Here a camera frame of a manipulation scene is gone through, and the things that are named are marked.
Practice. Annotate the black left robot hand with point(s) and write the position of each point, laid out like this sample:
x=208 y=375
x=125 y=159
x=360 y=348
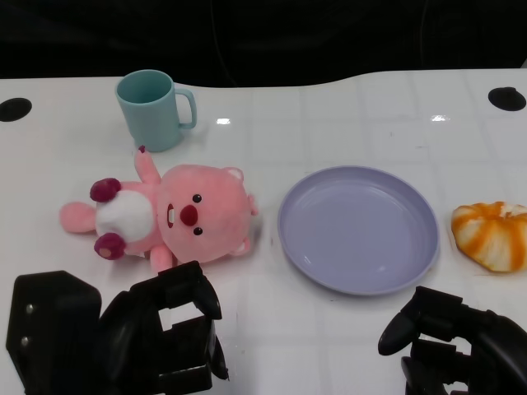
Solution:
x=136 y=325

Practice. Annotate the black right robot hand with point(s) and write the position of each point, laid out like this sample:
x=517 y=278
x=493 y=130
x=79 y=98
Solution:
x=453 y=349

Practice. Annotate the pink plush beaver doll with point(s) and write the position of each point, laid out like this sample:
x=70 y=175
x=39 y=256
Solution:
x=181 y=212

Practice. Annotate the lavender plastic plate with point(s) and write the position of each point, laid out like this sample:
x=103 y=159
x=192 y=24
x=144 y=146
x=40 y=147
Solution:
x=357 y=229

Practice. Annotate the orange and white striped bun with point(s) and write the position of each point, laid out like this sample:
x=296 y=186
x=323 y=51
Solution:
x=492 y=235

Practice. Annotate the teal plastic mug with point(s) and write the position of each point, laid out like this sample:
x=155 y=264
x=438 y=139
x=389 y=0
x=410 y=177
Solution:
x=150 y=109

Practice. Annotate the black round table grommet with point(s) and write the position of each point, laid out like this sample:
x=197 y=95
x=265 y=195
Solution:
x=507 y=98
x=15 y=109

